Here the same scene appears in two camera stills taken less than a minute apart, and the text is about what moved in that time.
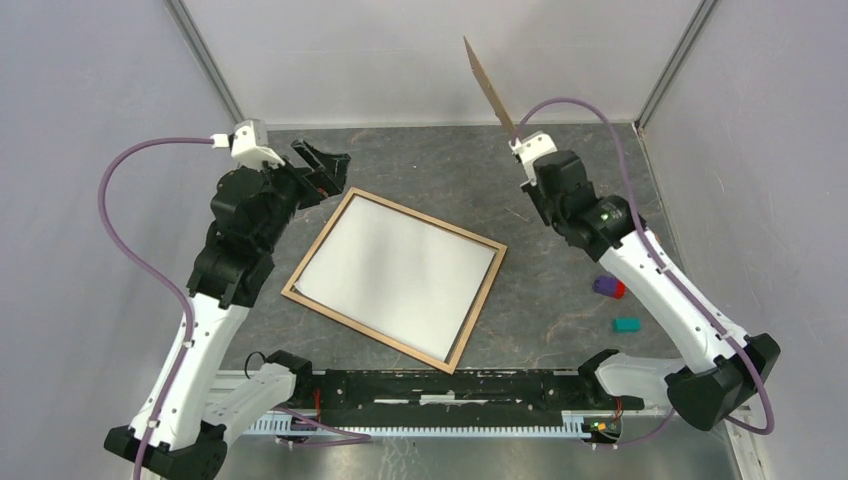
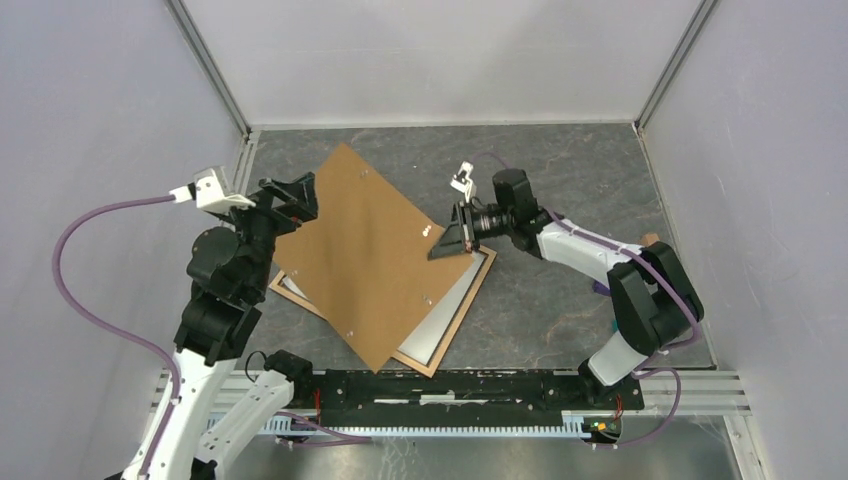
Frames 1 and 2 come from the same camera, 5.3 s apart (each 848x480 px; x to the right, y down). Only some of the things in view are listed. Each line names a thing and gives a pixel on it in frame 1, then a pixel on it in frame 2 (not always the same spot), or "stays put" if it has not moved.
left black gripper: x=334 y=164 to x=302 y=194
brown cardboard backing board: x=489 y=88 to x=364 y=259
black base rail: x=451 y=398 stays put
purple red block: x=610 y=286 stays put
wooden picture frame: x=359 y=325 to x=439 y=355
